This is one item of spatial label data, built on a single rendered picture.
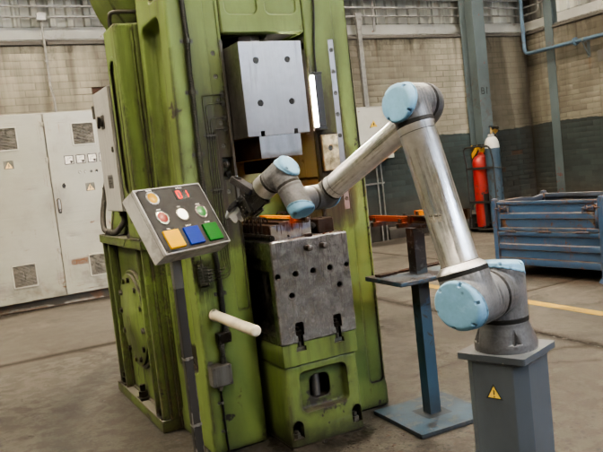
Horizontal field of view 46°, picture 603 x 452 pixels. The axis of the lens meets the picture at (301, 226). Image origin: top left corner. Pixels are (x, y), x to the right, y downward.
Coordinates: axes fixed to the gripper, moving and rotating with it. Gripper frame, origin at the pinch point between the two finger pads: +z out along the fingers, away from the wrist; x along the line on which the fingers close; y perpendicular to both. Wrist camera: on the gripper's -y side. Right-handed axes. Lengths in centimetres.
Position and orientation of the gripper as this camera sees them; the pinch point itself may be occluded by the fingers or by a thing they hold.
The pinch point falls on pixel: (227, 214)
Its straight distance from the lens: 269.2
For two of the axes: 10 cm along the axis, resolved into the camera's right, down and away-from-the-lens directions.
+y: 4.9, 8.4, -2.3
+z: -6.3, 5.3, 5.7
